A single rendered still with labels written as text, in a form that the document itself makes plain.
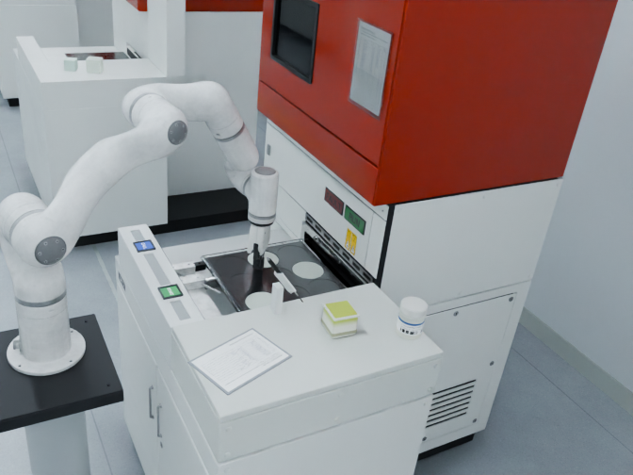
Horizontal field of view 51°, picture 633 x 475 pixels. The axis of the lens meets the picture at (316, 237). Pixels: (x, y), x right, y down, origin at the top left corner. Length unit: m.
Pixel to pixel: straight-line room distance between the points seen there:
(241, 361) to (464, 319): 0.98
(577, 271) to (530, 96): 1.52
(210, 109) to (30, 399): 0.82
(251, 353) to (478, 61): 0.97
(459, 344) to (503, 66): 1.00
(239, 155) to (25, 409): 0.82
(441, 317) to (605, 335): 1.29
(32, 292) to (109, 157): 0.37
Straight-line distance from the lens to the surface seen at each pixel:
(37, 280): 1.71
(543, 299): 3.62
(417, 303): 1.78
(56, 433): 1.98
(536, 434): 3.14
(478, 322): 2.44
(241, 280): 2.07
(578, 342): 3.54
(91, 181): 1.63
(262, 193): 1.94
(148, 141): 1.61
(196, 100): 1.71
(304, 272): 2.13
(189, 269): 2.11
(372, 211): 1.96
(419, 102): 1.80
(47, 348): 1.81
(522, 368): 3.46
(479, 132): 1.98
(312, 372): 1.65
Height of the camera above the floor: 2.04
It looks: 29 degrees down
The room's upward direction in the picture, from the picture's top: 7 degrees clockwise
